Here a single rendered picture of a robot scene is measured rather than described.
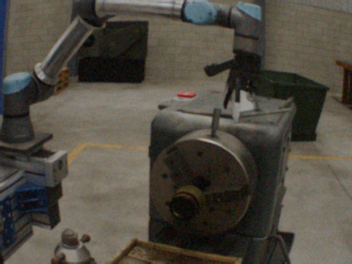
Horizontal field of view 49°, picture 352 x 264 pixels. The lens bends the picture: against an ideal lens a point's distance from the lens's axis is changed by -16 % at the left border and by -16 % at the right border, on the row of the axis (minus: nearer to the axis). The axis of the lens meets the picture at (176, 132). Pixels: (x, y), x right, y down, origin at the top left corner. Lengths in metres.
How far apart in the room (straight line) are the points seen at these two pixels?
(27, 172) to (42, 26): 10.66
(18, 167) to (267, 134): 0.85
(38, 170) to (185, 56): 9.90
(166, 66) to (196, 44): 0.95
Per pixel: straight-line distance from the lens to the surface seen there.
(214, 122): 1.29
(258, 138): 1.41
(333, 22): 11.73
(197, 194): 1.22
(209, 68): 1.25
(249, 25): 1.24
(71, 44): 1.48
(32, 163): 1.48
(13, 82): 1.47
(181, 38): 11.19
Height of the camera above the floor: 1.58
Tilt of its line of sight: 15 degrees down
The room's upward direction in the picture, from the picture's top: 3 degrees clockwise
